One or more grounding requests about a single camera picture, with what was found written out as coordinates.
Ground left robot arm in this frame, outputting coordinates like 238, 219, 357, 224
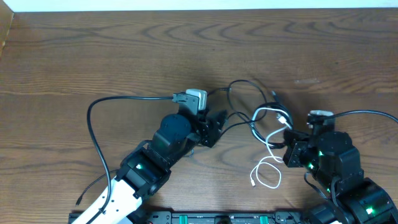
74, 110, 228, 224

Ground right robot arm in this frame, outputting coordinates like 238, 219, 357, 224
283, 123, 397, 223

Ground wooden side panel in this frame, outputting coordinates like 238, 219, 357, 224
0, 0, 14, 53

